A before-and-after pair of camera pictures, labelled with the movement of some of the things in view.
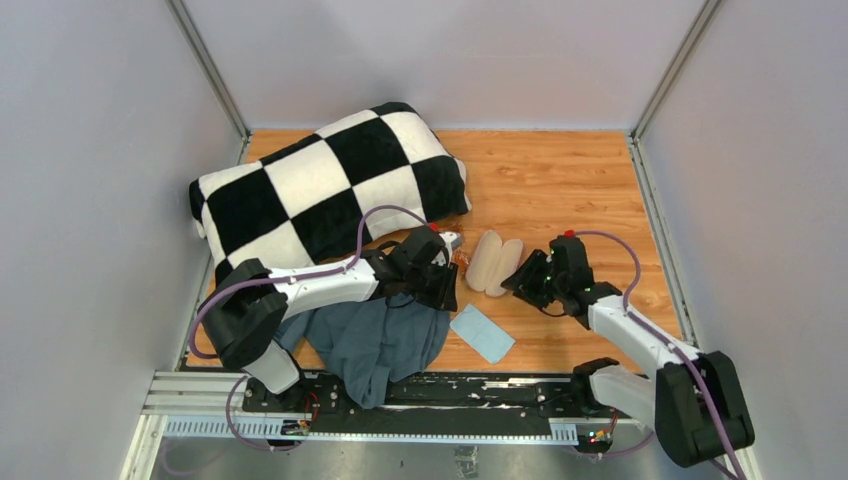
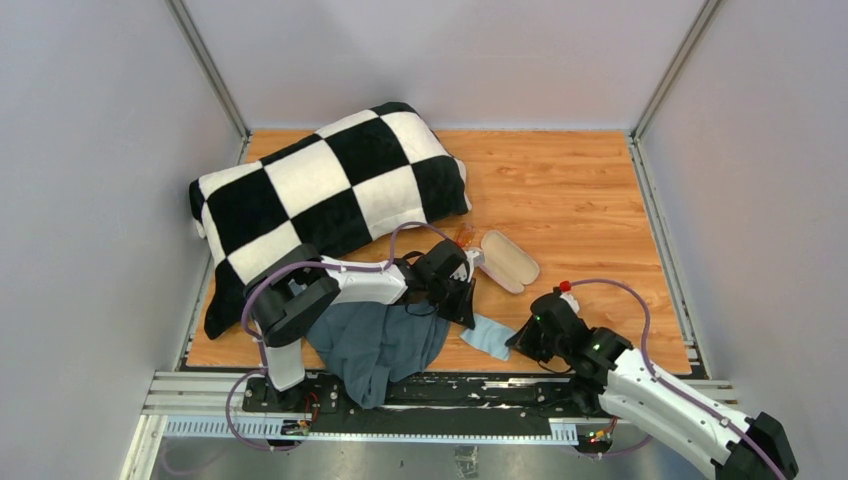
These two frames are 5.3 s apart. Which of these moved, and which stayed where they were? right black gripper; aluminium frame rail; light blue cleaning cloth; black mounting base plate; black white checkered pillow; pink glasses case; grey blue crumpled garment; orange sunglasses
Moved: orange sunglasses; right black gripper; pink glasses case
Stayed: black white checkered pillow; light blue cleaning cloth; grey blue crumpled garment; aluminium frame rail; black mounting base plate
